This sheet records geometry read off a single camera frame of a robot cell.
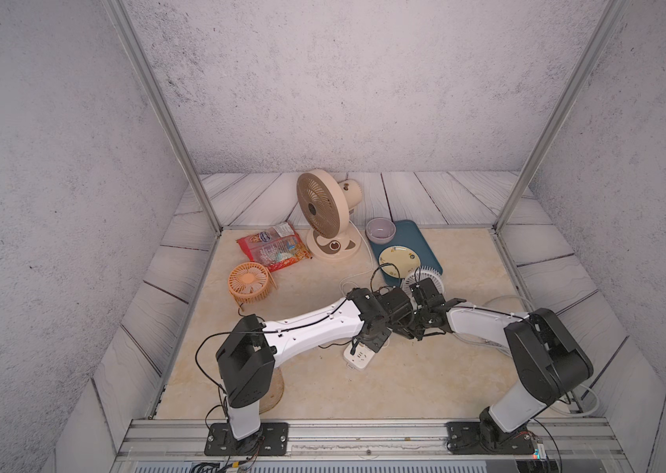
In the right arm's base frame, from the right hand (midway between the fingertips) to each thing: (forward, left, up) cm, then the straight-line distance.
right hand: (390, 329), depth 91 cm
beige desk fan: (+30, +20, +24) cm, 43 cm away
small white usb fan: (+15, -9, +9) cm, 19 cm away
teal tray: (+41, -10, -1) cm, 42 cm away
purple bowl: (+40, 0, +2) cm, 40 cm away
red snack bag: (+29, +39, +5) cm, 49 cm away
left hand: (-7, +6, +9) cm, 13 cm away
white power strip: (-9, +9, +1) cm, 13 cm away
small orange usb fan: (+12, +44, +8) cm, 46 cm away
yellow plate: (+28, -6, -2) cm, 29 cm away
